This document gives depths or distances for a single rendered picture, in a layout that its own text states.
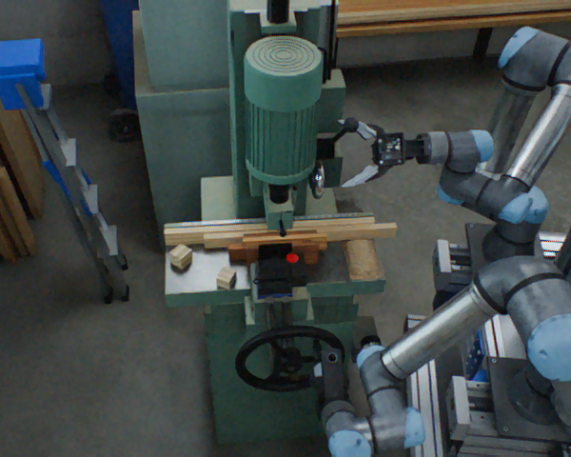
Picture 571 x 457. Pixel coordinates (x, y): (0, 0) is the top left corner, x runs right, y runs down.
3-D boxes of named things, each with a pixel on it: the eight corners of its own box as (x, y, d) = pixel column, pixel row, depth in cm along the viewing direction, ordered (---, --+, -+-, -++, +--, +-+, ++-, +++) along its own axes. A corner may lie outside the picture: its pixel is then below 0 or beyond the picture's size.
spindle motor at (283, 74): (247, 188, 157) (246, 78, 135) (243, 143, 169) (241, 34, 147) (319, 184, 159) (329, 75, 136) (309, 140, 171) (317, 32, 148)
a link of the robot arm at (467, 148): (488, 171, 152) (499, 143, 146) (443, 173, 151) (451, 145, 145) (478, 150, 158) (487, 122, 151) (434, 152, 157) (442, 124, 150)
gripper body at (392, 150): (378, 131, 144) (430, 129, 145) (368, 136, 152) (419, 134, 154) (379, 166, 144) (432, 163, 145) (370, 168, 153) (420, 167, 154)
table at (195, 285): (165, 337, 169) (162, 324, 164) (167, 250, 189) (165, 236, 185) (391, 321, 174) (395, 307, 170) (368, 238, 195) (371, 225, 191)
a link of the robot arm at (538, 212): (527, 249, 184) (542, 215, 174) (483, 228, 189) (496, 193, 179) (544, 226, 190) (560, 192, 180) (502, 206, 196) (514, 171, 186)
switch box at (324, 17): (311, 61, 174) (315, 5, 163) (306, 41, 181) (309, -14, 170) (333, 60, 175) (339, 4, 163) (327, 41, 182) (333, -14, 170)
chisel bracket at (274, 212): (267, 234, 175) (267, 212, 169) (263, 199, 185) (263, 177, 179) (294, 233, 176) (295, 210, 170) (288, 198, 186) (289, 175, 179)
